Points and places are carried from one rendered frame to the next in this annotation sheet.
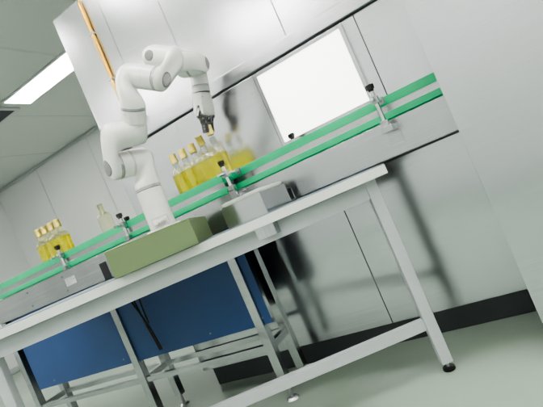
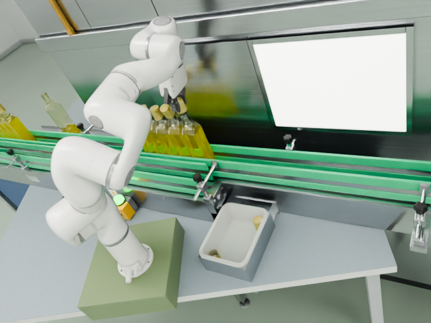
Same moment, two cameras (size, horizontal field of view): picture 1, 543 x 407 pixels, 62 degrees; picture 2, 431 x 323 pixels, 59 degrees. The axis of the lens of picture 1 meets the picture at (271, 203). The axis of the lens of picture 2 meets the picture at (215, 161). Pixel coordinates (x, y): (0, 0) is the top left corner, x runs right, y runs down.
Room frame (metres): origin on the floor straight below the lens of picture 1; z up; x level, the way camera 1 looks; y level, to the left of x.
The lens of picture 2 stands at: (0.91, -0.22, 1.81)
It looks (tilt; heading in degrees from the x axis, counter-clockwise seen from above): 40 degrees down; 16
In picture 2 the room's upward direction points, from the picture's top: 25 degrees counter-clockwise
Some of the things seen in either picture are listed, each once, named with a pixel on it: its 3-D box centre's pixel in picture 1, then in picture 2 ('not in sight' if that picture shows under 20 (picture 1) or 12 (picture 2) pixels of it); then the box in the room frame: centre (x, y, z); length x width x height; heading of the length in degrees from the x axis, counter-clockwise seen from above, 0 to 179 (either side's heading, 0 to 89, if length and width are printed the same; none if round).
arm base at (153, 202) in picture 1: (156, 209); (126, 251); (1.62, 0.39, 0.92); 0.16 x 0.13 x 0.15; 9
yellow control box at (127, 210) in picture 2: not in sight; (124, 207); (1.94, 0.52, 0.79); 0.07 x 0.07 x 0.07; 64
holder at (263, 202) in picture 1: (260, 203); (240, 234); (1.70, 0.04, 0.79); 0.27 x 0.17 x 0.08; 154
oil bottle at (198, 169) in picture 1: (205, 180); (173, 144); (2.01, 0.23, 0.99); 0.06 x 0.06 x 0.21; 63
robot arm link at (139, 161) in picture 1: (138, 169); (99, 219); (1.63, 0.39, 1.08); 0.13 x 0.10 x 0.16; 131
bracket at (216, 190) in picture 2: (241, 196); (217, 197); (1.83, 0.10, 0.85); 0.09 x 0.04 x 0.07; 154
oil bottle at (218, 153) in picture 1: (225, 169); (199, 146); (1.96, 0.12, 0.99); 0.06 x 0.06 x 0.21; 65
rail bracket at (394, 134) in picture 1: (383, 115); (421, 225); (1.53, -0.46, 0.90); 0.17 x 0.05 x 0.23; 154
